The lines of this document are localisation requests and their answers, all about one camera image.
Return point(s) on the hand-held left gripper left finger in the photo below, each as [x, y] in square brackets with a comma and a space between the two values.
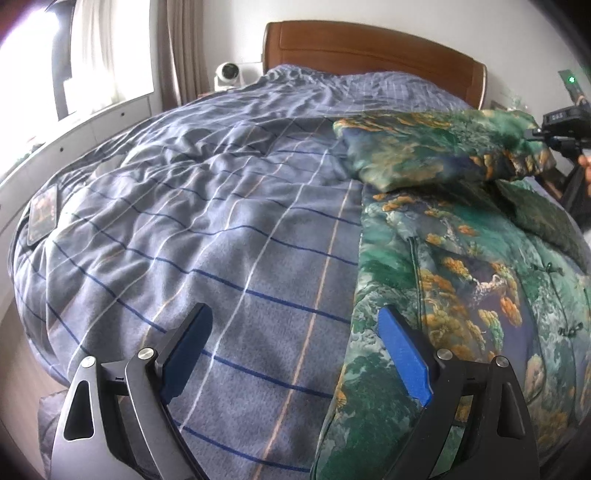
[187, 355]

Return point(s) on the blue plaid duvet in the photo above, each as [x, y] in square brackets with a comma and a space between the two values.
[207, 207]

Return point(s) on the green printed padded jacket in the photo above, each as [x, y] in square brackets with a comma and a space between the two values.
[461, 277]

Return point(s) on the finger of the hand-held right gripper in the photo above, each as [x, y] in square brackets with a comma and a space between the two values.
[538, 134]

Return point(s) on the wooden bed headboard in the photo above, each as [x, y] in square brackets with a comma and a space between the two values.
[369, 46]

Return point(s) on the white round fan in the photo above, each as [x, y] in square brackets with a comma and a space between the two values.
[227, 74]

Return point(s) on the smartphone with lit screen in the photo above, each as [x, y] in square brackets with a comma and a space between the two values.
[44, 214]

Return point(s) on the white window bench cabinet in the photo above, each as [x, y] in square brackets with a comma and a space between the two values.
[92, 134]

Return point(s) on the white sheer curtain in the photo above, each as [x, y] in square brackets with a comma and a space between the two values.
[111, 46]

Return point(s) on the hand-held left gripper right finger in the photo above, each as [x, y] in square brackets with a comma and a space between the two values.
[406, 355]

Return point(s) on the person's right hand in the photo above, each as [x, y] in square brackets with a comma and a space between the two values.
[586, 168]

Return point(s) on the beige curtain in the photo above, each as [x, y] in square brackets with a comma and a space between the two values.
[184, 50]

